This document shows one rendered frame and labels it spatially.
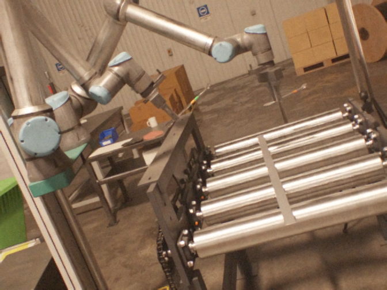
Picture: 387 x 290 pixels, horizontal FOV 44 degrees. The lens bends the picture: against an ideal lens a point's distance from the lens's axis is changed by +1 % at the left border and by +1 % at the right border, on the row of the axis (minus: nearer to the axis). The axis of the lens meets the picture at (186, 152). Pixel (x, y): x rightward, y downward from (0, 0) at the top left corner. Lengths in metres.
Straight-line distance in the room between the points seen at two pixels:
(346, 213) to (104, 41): 1.39
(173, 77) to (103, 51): 6.93
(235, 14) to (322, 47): 3.32
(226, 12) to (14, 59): 10.65
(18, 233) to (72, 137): 2.49
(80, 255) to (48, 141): 0.93
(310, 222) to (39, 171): 1.08
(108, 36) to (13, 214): 2.70
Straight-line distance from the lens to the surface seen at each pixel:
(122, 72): 1.93
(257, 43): 2.20
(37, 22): 2.02
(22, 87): 1.85
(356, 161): 2.13
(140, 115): 8.37
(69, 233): 2.56
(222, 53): 2.09
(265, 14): 12.30
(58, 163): 2.03
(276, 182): 2.11
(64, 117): 2.46
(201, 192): 2.45
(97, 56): 2.48
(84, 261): 2.62
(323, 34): 9.62
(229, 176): 2.41
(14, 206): 4.78
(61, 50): 2.02
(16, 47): 1.85
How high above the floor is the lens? 1.68
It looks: 14 degrees down
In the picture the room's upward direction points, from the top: 20 degrees counter-clockwise
